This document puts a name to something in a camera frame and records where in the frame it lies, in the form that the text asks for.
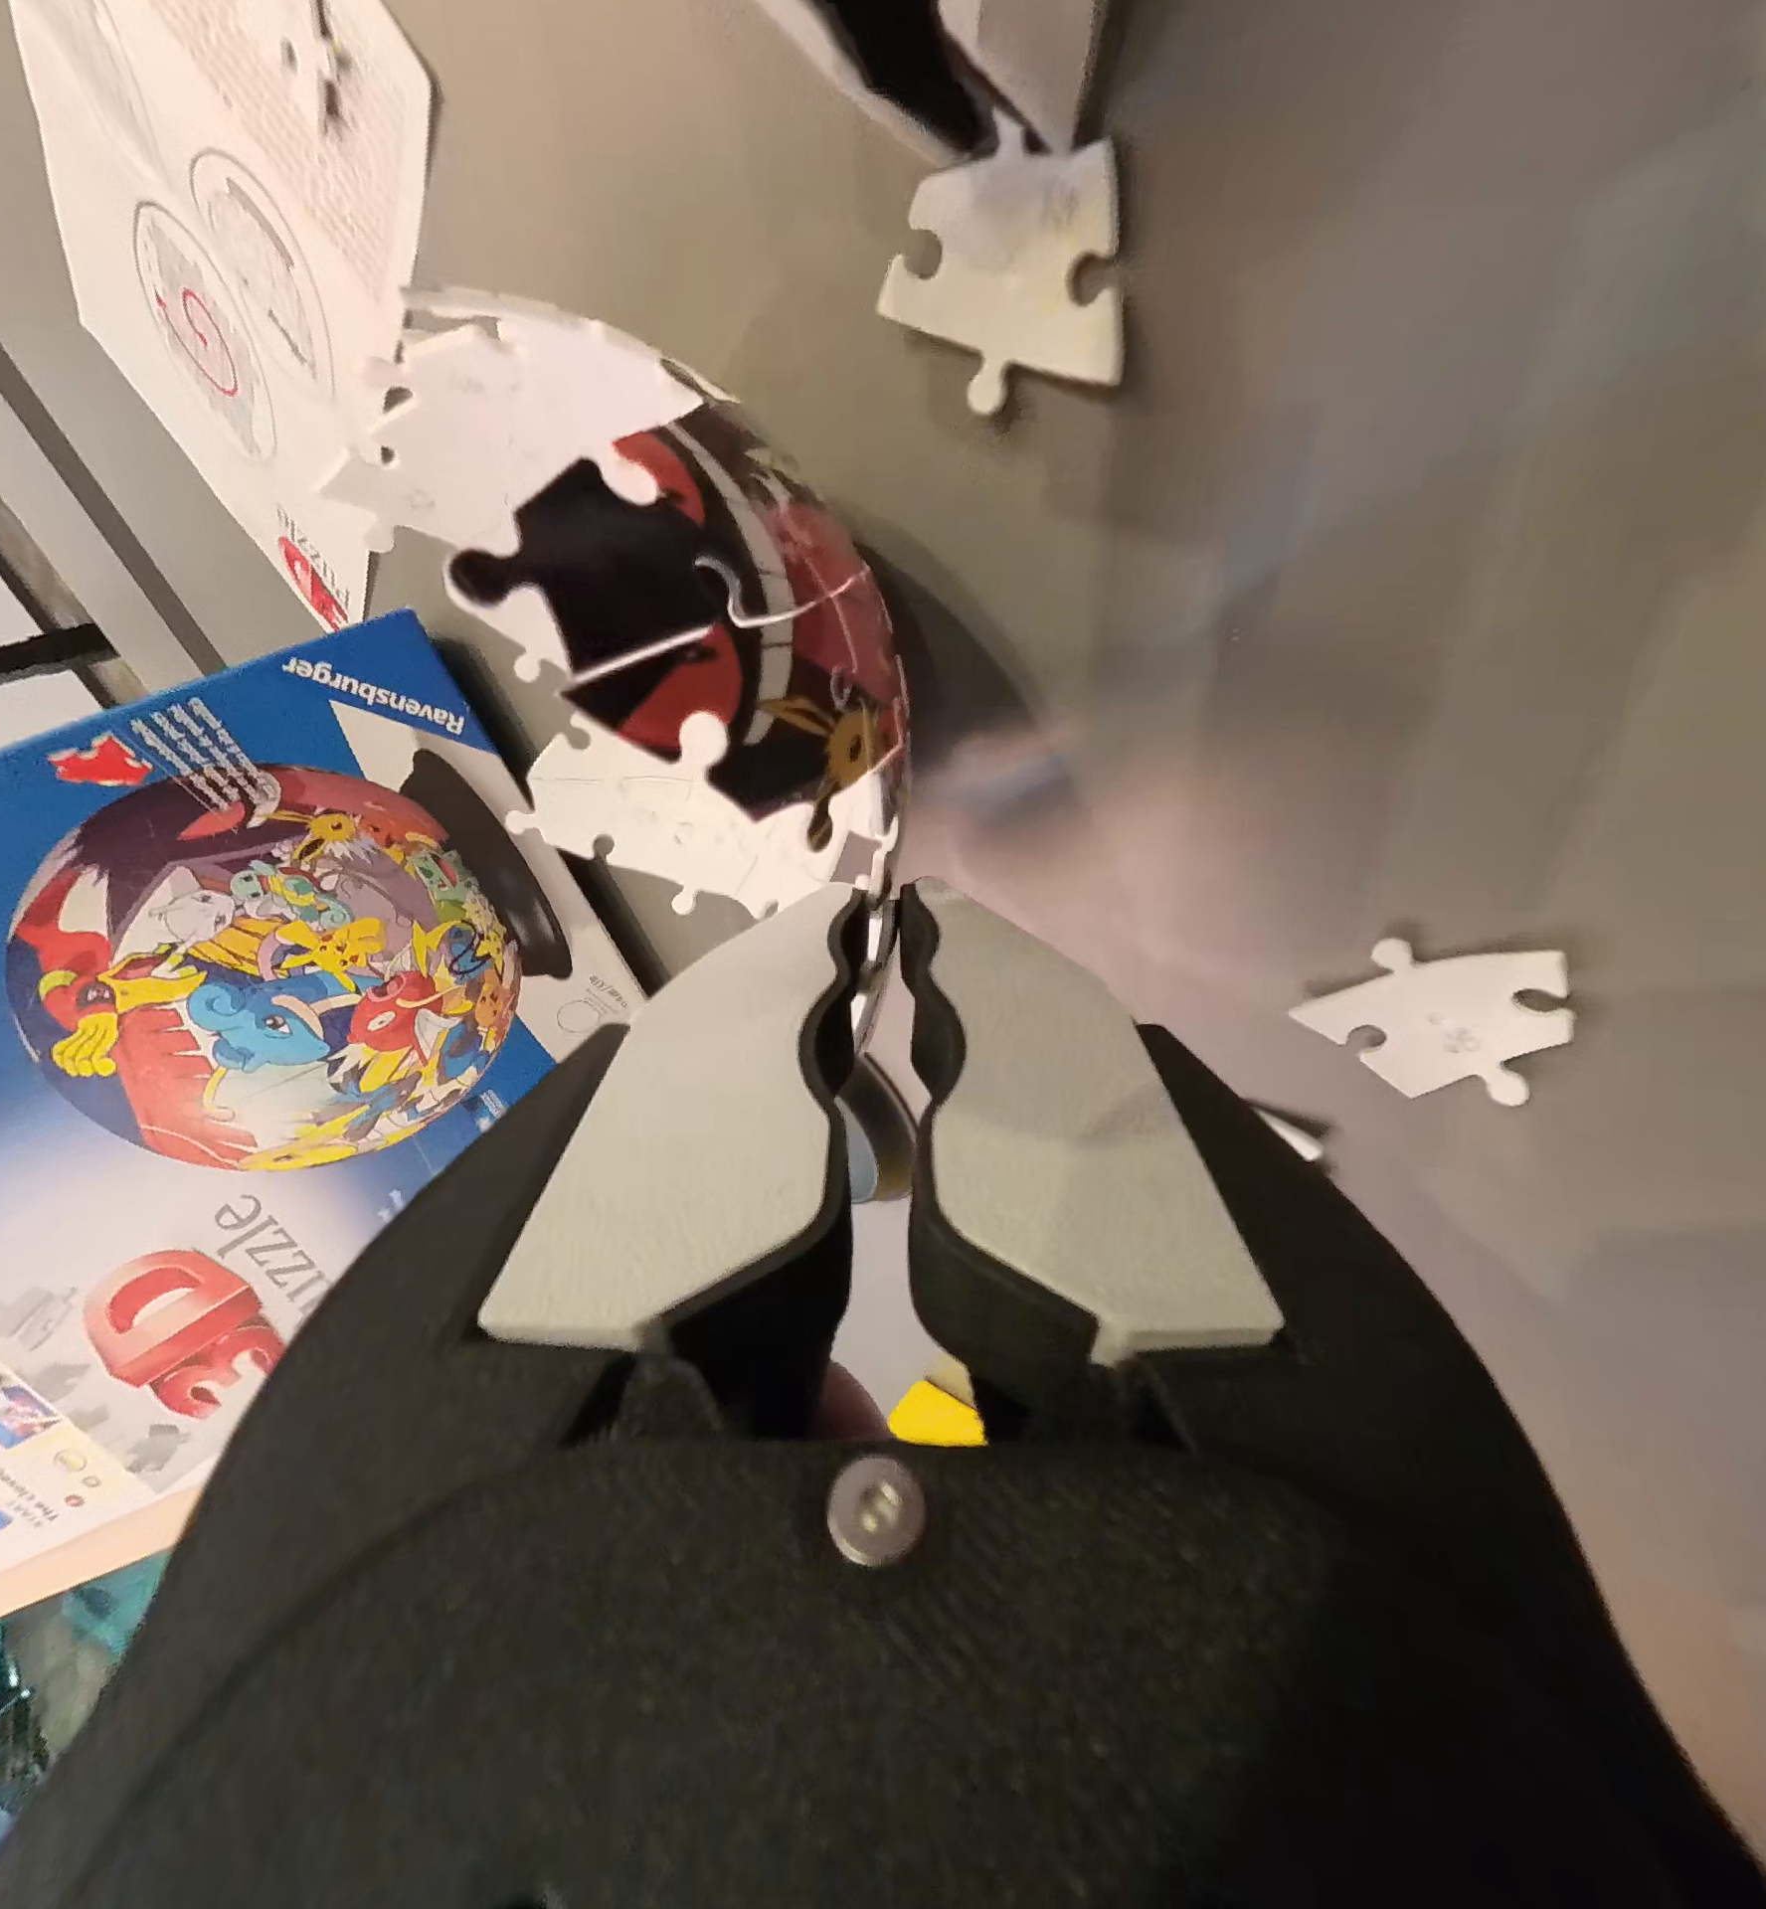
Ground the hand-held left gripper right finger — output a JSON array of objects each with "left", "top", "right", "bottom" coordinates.
[{"left": 902, "top": 874, "right": 1291, "bottom": 1444}]

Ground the partly built puzzle ball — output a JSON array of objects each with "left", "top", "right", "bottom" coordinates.
[{"left": 314, "top": 290, "right": 918, "bottom": 1050}]

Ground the blue puzzle box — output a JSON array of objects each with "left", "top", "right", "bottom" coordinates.
[{"left": 0, "top": 609, "right": 635, "bottom": 1633}]

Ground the yellow chair seat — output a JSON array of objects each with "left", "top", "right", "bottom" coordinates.
[{"left": 887, "top": 1376, "right": 988, "bottom": 1449}]

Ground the black metal table frame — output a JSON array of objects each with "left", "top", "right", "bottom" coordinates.
[{"left": 0, "top": 629, "right": 108, "bottom": 701}]

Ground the teal plastic bag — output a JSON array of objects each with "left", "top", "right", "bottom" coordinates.
[{"left": 0, "top": 1551, "right": 174, "bottom": 1909}]

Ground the white instruction sheet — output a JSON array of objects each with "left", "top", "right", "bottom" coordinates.
[{"left": 11, "top": 0, "right": 433, "bottom": 629}]

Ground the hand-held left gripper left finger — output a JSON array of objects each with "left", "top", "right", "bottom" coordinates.
[{"left": 477, "top": 878, "right": 868, "bottom": 1444}]

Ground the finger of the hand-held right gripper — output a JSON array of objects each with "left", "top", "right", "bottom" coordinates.
[
  {"left": 929, "top": 0, "right": 1115, "bottom": 159},
  {"left": 756, "top": 0, "right": 994, "bottom": 165}
]

